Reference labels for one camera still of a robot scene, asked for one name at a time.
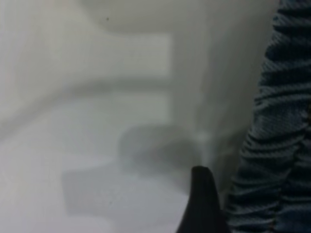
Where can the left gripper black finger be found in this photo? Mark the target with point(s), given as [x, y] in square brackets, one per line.
[201, 206]

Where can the blue denim jeans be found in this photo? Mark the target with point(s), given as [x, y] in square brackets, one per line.
[279, 121]

